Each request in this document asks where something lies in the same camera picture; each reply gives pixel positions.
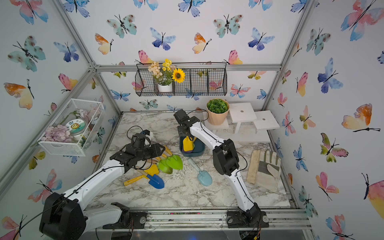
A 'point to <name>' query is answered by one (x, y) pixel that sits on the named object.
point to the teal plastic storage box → (198, 149)
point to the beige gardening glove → (264, 169)
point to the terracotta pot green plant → (217, 110)
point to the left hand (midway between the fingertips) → (164, 147)
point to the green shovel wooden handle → (164, 167)
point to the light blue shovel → (204, 177)
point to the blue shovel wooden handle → (155, 180)
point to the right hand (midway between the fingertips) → (185, 129)
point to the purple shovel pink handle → (187, 152)
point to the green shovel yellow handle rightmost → (174, 161)
